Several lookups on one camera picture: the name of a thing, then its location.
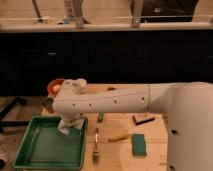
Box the tan black eraser block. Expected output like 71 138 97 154
132 115 155 126

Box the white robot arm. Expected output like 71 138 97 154
53 80 213 171

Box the black stand leg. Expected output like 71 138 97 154
0 97 29 130

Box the orange bowl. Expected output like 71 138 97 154
47 78 65 97

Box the brown egg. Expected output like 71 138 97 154
52 84 61 93

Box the green sponge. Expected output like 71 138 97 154
131 134 147 156

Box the light blue towel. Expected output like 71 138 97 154
58 119 84 135

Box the dark olive cup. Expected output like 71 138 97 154
42 98 54 114

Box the brown dried fruit cluster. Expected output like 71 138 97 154
107 87 117 91

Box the green plastic tray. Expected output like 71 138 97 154
13 116 88 171

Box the silver fork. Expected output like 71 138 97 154
92 128 99 164

